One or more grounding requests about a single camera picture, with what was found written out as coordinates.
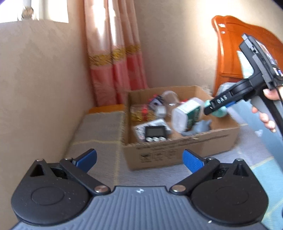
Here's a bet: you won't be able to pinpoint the orange wooden headboard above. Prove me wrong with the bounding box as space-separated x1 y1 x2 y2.
212 15 283 96

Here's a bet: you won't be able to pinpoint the person right hand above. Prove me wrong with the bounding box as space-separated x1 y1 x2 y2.
252 87 282 133

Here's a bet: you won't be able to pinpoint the black digital timer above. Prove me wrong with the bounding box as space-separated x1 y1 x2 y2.
145 126 167 142

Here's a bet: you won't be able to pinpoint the barcode packet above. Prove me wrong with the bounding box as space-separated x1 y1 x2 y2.
132 118 172 141

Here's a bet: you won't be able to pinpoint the grey elephant toy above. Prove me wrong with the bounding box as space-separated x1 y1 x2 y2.
181 120 212 137

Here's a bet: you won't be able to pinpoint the plaid blanket mat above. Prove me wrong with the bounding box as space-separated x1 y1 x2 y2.
64 110 283 222

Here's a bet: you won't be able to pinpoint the white medicine bottle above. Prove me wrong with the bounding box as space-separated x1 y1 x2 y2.
171 97 204 133

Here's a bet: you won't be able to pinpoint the dark toy block red buttons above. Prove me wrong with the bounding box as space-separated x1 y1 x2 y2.
149 94 164 106

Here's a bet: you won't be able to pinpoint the fish oil capsule bottle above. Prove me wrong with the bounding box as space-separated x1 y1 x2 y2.
130 104 167 122

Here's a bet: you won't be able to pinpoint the cardboard box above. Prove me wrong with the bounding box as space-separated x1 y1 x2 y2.
122 86 240 170

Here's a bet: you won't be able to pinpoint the light blue oval case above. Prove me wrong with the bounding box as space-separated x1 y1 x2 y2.
204 100 228 118

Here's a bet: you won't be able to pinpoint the clear plastic jar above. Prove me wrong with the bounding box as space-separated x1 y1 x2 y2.
162 91 180 111

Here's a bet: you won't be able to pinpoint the pink patterned curtain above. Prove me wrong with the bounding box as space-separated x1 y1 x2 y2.
84 1 147 106

